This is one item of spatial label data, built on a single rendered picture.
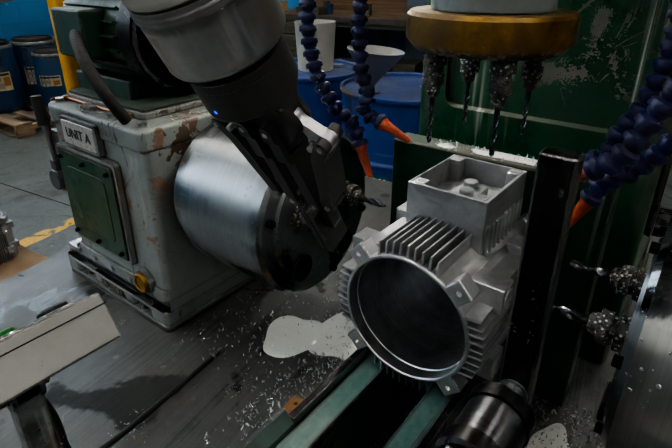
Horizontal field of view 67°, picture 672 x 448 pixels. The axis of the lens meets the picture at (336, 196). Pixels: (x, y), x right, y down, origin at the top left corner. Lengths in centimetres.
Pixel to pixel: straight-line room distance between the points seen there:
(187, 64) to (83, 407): 63
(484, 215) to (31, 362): 46
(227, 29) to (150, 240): 60
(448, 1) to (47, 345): 50
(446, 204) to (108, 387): 57
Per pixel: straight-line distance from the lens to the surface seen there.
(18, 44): 567
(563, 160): 42
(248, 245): 70
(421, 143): 75
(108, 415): 85
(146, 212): 86
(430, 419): 63
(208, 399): 83
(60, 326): 55
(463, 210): 59
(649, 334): 50
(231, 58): 33
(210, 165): 75
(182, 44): 33
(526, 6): 55
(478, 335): 56
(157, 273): 91
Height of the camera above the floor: 138
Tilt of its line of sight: 25 degrees down
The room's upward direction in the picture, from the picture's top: straight up
